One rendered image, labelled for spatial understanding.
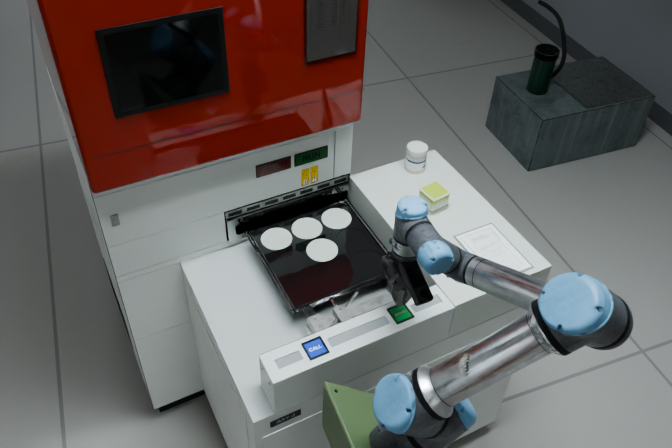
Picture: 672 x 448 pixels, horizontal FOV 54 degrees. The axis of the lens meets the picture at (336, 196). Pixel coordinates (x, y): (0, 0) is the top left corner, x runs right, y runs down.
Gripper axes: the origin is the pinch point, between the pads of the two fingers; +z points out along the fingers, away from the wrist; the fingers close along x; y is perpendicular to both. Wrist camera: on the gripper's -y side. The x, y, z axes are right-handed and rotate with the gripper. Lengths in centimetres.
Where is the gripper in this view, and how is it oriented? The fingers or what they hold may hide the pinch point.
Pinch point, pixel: (402, 304)
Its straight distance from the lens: 180.1
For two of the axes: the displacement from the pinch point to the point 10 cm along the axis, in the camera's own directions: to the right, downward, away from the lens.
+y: -4.6, -6.0, 6.6
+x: -8.9, 2.8, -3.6
